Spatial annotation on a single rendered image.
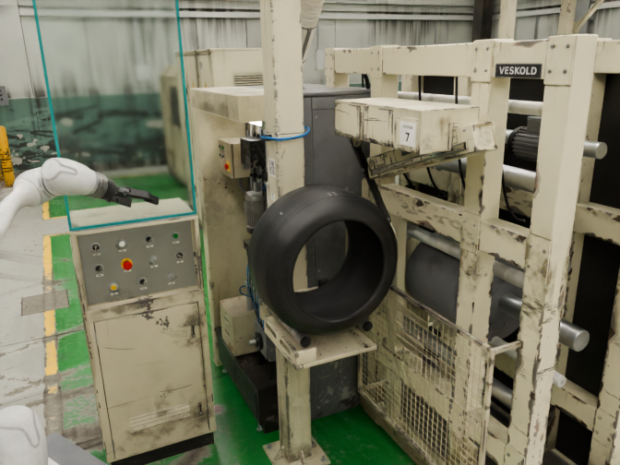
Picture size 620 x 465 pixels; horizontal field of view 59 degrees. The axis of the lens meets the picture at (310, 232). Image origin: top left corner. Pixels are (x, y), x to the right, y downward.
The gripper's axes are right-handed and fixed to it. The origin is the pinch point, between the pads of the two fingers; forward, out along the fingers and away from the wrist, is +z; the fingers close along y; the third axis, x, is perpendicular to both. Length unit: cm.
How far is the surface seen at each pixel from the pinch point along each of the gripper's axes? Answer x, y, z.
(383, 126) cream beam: 29, 86, 26
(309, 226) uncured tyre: -8, 61, 20
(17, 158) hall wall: 240, -739, 442
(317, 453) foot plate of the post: -104, 23, 120
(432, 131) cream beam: 22, 105, 19
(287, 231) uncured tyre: -10, 54, 17
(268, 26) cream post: 71, 42, 13
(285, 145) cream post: 31, 40, 36
